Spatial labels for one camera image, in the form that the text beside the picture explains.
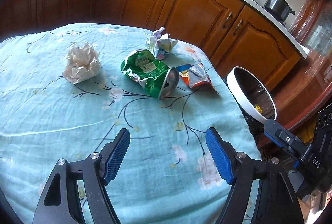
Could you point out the steel cooking pot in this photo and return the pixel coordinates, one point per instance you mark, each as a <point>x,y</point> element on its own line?
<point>277,4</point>

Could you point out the red orange snack packet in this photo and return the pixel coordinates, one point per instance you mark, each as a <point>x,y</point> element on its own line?
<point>194,78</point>

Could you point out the white tissue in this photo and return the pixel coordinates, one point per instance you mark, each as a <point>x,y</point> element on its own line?
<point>81,64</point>

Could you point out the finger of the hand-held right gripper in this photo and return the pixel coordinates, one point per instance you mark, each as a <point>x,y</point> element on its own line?
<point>285,141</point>

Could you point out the red wooden door frame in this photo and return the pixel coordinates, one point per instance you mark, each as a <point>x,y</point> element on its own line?
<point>311,32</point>

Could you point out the crushed green can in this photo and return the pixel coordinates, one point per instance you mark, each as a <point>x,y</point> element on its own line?
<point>145,68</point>

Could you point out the wooden lower cabinets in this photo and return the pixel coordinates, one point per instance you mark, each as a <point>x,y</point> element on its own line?
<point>194,6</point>

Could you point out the teal floral tablecloth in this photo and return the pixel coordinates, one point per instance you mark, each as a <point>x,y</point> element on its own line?
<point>64,122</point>

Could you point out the white bin with black liner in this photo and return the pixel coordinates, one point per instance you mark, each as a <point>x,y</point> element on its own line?
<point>237,91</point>

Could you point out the printed paper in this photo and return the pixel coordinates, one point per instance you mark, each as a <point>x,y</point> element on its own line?
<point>162,45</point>

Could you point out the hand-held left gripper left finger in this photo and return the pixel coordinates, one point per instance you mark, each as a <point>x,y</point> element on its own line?
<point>116,159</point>

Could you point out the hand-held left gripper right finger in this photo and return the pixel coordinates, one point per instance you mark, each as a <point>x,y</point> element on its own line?
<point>220,159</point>

